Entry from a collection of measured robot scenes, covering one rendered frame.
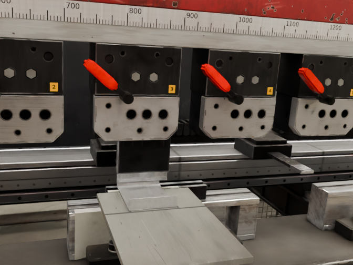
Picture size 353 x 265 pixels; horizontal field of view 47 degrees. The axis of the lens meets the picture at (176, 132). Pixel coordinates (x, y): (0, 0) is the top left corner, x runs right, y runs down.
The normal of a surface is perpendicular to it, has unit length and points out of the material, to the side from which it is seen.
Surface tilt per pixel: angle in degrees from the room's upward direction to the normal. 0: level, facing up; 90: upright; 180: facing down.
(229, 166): 90
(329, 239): 0
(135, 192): 0
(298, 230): 0
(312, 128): 90
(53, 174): 90
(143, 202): 90
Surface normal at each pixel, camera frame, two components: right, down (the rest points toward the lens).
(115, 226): 0.07, -0.97
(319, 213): -0.94, 0.02
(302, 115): 0.33, 0.25
